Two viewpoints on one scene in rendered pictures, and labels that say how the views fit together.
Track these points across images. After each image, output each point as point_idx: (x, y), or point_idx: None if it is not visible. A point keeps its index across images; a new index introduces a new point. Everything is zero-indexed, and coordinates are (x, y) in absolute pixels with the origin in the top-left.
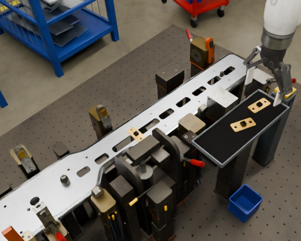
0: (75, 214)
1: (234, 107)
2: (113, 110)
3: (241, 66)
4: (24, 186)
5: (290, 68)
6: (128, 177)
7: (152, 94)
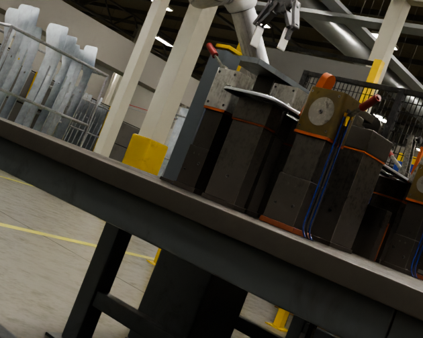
0: None
1: (285, 75)
2: None
3: (252, 94)
4: None
5: (267, 3)
6: None
7: (386, 269)
